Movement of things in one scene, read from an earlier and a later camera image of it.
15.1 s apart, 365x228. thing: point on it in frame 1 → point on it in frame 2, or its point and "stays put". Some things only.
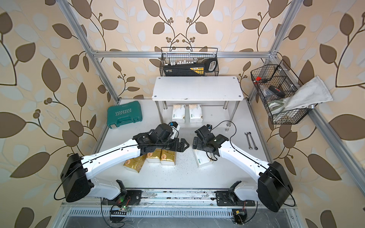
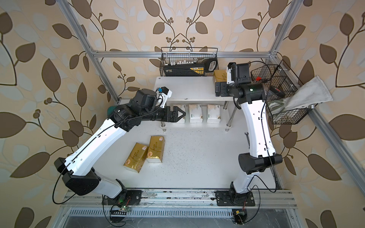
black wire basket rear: (187, 61) stays put
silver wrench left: (250, 147) stays put
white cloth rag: (315, 90) stays put
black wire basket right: (276, 82) stays put
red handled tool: (258, 79) stays put
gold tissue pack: (155, 156) stays put
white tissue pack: (201, 157) → (213, 114)
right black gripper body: (200, 145) → (227, 90)
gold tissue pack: (168, 157) → (220, 75)
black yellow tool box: (190, 69) stays put
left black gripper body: (175, 146) → (165, 115)
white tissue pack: (195, 113) stays put
